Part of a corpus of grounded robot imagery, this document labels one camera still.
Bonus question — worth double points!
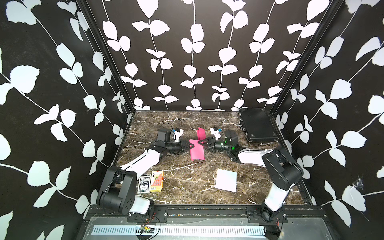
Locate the small circuit board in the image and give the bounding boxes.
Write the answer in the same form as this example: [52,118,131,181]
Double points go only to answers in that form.
[139,225,156,235]

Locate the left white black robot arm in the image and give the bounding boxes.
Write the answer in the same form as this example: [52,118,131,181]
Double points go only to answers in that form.
[96,128,195,216]

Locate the pink square paper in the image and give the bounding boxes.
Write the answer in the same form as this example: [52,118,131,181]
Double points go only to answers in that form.
[197,127,206,140]
[189,140,205,161]

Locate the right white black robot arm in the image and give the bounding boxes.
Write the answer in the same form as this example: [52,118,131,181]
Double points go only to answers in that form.
[198,130,304,214]

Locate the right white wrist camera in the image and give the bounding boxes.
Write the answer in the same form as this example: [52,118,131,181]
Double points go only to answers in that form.
[210,127,222,141]

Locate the white perforated strip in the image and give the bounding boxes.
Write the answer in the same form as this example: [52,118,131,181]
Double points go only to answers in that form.
[91,225,266,238]

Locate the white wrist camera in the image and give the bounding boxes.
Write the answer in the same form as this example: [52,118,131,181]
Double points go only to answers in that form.
[173,128,184,142]
[210,127,222,141]

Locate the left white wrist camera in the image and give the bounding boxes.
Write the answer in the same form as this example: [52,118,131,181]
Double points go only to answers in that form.
[173,128,184,142]

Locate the black white card deck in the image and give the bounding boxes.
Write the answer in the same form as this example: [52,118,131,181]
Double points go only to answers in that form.
[138,176,151,194]

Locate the black carrying case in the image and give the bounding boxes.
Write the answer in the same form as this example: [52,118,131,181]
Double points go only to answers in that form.
[239,108,278,143]

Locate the black front mounting rail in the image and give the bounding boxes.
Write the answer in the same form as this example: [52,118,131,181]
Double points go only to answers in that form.
[84,205,327,225]

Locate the yellow red card box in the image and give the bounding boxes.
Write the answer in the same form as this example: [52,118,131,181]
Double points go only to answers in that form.
[150,171,164,193]

